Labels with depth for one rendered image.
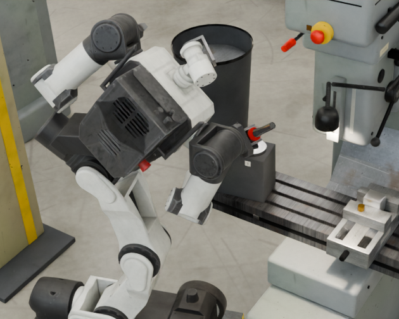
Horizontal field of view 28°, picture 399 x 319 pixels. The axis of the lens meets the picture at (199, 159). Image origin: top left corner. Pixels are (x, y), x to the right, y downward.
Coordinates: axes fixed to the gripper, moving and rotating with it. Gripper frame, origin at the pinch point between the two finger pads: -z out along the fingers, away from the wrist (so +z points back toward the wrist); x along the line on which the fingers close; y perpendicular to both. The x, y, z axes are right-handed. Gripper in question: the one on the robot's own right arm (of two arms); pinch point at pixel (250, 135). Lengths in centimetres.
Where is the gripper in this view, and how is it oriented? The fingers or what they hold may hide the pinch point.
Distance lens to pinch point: 275.5
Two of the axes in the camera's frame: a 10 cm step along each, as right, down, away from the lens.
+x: 4.4, 9.0, 0.1
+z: -7.7, 3.9, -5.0
